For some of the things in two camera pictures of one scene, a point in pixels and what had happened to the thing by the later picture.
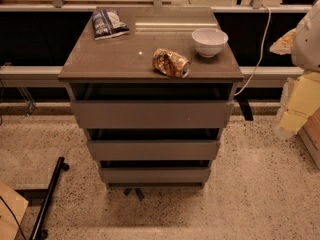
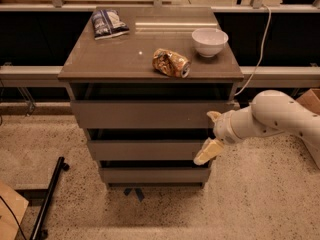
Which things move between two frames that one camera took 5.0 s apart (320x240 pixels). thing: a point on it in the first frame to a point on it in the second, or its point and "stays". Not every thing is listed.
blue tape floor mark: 139,192 stays
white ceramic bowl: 209,41 stays
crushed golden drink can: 171,63 stays
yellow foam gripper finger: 300,99 to 210,149
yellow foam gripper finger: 283,45 to 214,115
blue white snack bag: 108,23 stays
